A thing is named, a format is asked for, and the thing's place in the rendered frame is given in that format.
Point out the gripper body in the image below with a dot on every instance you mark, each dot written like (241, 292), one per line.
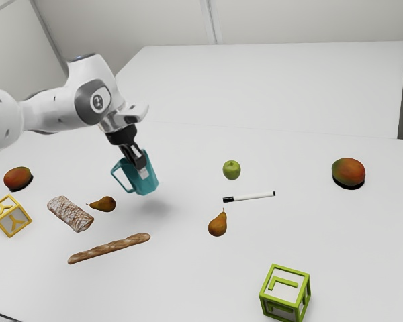
(122, 135)

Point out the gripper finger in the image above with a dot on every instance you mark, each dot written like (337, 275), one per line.
(138, 160)

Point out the teal faceted mug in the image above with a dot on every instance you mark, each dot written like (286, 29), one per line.
(141, 179)

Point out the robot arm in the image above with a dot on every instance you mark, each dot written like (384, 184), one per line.
(47, 107)

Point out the brown pear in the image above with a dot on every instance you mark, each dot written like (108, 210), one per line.
(217, 225)
(103, 204)

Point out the short floured bread loaf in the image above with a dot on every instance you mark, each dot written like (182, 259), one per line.
(70, 213)

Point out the long baguette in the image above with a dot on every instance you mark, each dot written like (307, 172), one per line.
(109, 247)

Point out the green apple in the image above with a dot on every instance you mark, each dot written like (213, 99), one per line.
(231, 170)

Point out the red green mango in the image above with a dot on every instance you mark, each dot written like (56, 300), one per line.
(17, 177)
(348, 170)

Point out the white marker pen black cap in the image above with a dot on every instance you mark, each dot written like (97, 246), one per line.
(252, 196)

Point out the yellow letter block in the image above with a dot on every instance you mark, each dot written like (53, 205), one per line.
(9, 216)

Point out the green letter block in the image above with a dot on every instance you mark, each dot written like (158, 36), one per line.
(285, 294)

